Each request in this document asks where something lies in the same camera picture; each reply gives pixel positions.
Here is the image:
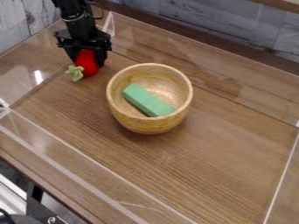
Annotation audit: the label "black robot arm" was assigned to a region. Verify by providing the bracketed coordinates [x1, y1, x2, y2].
[51, 0, 112, 67]

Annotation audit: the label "clear acrylic tray wall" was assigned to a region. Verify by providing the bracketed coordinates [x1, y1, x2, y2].
[0, 102, 195, 224]

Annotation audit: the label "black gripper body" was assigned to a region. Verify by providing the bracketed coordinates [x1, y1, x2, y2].
[53, 17, 112, 52]

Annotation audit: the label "wooden bowl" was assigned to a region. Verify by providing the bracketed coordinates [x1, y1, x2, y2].
[107, 63, 192, 135]

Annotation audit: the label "red plush fruit green stem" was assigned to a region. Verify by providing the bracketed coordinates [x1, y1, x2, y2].
[67, 49, 99, 81]

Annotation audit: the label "black cable lower left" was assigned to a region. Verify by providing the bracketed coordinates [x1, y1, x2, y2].
[0, 207, 15, 224]

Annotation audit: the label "clear acrylic corner bracket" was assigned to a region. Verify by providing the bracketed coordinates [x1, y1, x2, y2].
[96, 12, 116, 37]

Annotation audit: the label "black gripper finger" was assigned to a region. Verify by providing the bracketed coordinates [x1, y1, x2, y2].
[93, 47, 107, 67]
[64, 46, 80, 62]

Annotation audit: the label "green rectangular block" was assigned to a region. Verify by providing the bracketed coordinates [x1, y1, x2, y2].
[121, 83, 175, 117]

